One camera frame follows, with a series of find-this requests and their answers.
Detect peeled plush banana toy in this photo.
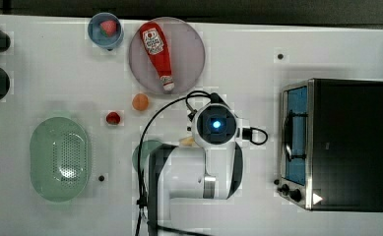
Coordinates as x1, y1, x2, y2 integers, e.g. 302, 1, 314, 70
179, 136, 195, 147

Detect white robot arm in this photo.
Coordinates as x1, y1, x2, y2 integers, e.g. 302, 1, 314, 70
145, 92, 244, 236

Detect black and silver toaster oven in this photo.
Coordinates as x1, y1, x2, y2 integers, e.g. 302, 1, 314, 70
275, 79, 383, 212

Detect orange toy fruit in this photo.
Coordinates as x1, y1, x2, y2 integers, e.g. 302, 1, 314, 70
132, 93, 149, 111

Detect small red strawberry toy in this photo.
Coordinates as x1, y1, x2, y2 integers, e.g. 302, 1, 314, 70
106, 112, 121, 125

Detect red plush ketchup bottle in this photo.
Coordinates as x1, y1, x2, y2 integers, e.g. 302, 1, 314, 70
139, 21, 175, 91

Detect strawberry toy in bowl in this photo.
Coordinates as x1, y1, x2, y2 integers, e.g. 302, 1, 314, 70
99, 20, 117, 37

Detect blue bowl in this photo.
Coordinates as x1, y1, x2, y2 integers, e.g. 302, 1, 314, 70
88, 13, 124, 50

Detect green perforated colander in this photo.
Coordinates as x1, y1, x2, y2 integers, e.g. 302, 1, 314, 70
30, 117, 91, 203

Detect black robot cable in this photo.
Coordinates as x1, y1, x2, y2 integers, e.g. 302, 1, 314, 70
133, 90, 269, 236

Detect green cup with handle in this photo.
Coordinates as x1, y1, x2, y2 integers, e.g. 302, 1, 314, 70
132, 140, 162, 171

